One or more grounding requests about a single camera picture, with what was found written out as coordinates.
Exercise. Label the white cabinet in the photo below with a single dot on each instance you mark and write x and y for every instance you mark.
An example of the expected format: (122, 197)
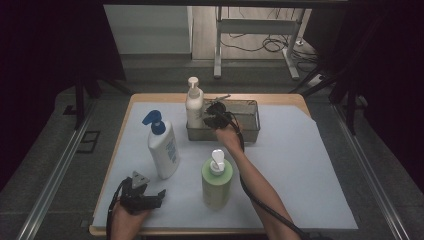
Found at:
(150, 30)

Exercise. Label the cream pump bottle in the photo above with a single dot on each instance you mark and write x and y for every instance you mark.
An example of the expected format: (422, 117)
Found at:
(194, 110)

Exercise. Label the grey metal mesh basket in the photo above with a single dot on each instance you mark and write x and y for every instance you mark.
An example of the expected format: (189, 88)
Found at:
(246, 133)

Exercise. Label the black stand legs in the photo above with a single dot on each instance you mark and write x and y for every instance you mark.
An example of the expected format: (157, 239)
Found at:
(350, 110)
(79, 100)

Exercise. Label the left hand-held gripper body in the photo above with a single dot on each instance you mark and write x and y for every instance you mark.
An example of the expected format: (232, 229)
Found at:
(133, 196)

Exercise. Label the green bottle with white pump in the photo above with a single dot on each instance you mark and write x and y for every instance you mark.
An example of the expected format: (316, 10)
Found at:
(216, 186)

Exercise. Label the dark curtain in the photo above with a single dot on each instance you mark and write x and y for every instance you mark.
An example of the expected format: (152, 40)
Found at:
(393, 66)
(33, 66)

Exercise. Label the aluminium floor rail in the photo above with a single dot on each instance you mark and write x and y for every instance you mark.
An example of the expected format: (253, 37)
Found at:
(50, 186)
(370, 180)

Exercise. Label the white metal desk frame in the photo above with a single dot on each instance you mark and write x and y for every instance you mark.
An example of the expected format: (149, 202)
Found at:
(256, 26)

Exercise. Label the person's right hand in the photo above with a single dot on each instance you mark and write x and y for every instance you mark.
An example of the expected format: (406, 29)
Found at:
(230, 138)

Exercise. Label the person's left hand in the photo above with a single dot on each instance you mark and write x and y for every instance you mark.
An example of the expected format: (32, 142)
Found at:
(125, 225)

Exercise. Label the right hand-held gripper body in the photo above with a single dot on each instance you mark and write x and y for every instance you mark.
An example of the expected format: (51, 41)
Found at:
(221, 116)

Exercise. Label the white table sheet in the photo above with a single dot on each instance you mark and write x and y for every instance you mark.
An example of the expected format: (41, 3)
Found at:
(300, 173)

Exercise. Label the white bottle with blue pump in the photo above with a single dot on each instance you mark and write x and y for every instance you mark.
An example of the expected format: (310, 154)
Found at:
(163, 156)

